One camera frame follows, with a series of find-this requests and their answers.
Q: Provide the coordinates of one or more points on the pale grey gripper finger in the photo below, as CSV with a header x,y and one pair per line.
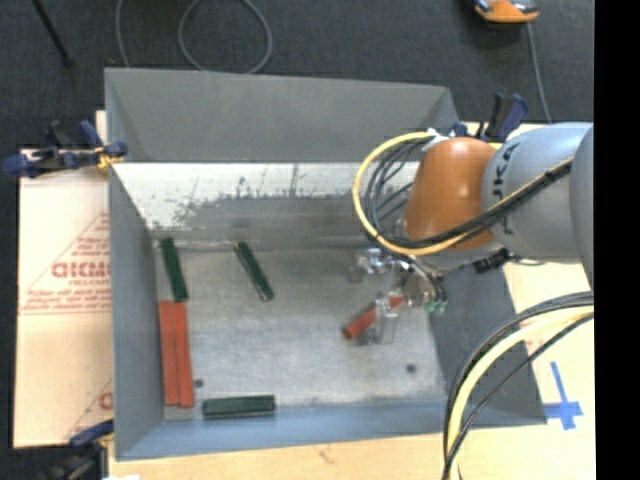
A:
x,y
391,325
376,324

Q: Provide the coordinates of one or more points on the red-brown block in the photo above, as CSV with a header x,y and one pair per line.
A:
x,y
361,324
184,355
169,353

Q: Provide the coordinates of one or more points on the grey metal bin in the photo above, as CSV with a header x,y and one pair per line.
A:
x,y
300,338

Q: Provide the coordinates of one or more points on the dark green flat block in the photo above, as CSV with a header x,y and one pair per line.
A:
x,y
239,406
254,271
174,270

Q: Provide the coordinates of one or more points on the brown cardboard board red print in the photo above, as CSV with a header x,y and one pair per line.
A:
x,y
62,293

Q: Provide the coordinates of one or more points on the black cylinder on white bracket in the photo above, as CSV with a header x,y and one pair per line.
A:
x,y
492,260

